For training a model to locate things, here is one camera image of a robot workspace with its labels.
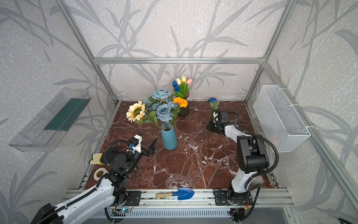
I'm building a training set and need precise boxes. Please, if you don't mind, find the blue rose stem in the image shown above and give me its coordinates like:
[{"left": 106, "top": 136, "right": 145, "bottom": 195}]
[{"left": 206, "top": 98, "right": 220, "bottom": 159}]

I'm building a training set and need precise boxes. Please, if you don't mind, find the teal ceramic vase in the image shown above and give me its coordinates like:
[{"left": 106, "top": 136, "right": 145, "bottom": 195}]
[{"left": 161, "top": 123, "right": 178, "bottom": 151}]

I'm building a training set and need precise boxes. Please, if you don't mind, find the dark red glass vase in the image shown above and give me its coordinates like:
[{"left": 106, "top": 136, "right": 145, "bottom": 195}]
[{"left": 179, "top": 92, "right": 190, "bottom": 117}]

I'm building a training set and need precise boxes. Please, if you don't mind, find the orange flower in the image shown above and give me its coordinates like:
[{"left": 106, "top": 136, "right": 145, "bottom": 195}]
[{"left": 173, "top": 97, "right": 188, "bottom": 108}]

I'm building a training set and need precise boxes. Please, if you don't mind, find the blue hydrangea bouquet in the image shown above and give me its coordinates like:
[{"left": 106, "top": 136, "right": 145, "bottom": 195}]
[{"left": 143, "top": 89, "right": 180, "bottom": 131}]

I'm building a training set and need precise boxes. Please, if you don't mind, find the yellow sunflower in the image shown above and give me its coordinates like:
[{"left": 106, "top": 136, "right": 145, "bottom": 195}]
[{"left": 126, "top": 101, "right": 149, "bottom": 125}]

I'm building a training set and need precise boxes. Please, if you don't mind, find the pink tulip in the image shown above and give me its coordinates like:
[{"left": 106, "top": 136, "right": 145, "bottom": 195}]
[{"left": 186, "top": 79, "right": 193, "bottom": 85}]

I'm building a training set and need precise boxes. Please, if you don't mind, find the cream tulip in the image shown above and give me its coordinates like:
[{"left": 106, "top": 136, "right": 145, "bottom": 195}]
[{"left": 176, "top": 78, "right": 182, "bottom": 85}]

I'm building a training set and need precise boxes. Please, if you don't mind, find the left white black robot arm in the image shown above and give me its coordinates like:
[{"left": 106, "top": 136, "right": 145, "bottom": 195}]
[{"left": 32, "top": 134, "right": 157, "bottom": 224}]

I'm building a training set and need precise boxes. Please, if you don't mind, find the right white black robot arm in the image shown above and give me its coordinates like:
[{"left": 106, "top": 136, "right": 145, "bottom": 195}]
[{"left": 208, "top": 111, "right": 279, "bottom": 198}]

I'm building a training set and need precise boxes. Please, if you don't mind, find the black yellow glove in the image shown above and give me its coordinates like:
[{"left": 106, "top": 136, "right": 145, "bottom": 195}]
[{"left": 89, "top": 153, "right": 109, "bottom": 165}]

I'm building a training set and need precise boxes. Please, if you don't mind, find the white tape roll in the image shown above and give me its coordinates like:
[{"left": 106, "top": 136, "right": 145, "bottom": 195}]
[{"left": 93, "top": 167, "right": 108, "bottom": 181}]

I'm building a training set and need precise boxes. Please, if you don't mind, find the blue garden trowel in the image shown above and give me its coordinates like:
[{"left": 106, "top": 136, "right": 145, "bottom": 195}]
[{"left": 155, "top": 188, "right": 195, "bottom": 201}]

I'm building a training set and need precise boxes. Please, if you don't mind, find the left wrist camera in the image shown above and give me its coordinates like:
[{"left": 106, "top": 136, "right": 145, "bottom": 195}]
[{"left": 127, "top": 133, "right": 142, "bottom": 154}]

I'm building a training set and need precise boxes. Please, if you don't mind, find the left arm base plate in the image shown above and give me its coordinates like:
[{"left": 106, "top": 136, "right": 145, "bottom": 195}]
[{"left": 116, "top": 190, "right": 142, "bottom": 207}]

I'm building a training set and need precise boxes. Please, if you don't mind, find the white wire basket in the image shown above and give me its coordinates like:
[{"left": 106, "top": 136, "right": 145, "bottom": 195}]
[{"left": 254, "top": 85, "right": 311, "bottom": 153}]

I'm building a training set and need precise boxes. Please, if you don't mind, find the clear acrylic wall shelf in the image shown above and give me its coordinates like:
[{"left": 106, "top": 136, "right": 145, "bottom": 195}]
[{"left": 8, "top": 88, "right": 91, "bottom": 152}]

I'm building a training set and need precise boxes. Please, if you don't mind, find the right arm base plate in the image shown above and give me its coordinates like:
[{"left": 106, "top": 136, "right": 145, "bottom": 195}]
[{"left": 213, "top": 188, "right": 253, "bottom": 206}]

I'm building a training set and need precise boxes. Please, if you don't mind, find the aluminium front rail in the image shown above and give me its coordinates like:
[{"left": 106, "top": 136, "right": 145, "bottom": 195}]
[{"left": 62, "top": 188, "right": 294, "bottom": 209}]

